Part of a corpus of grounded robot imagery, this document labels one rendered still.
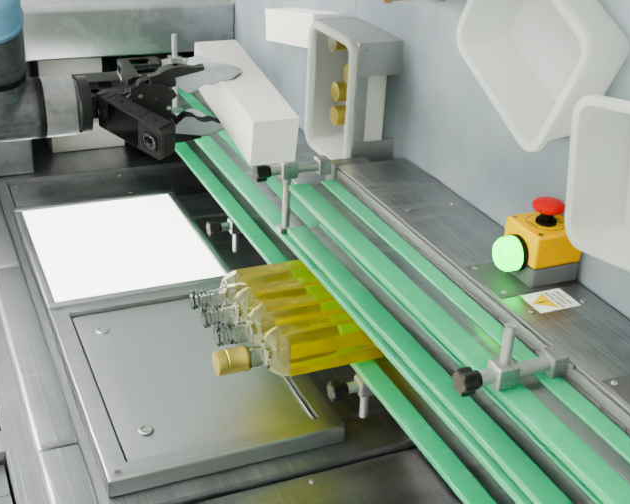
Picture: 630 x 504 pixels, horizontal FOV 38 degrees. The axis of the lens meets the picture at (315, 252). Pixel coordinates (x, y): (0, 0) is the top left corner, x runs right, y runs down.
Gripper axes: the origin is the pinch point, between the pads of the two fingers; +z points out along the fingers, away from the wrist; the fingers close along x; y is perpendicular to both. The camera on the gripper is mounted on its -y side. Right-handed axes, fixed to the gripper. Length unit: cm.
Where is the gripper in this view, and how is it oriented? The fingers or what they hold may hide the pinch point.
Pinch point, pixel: (233, 99)
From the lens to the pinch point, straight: 124.4
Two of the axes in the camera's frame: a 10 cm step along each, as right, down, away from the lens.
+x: -1.1, 8.1, 5.7
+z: 9.2, -1.4, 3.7
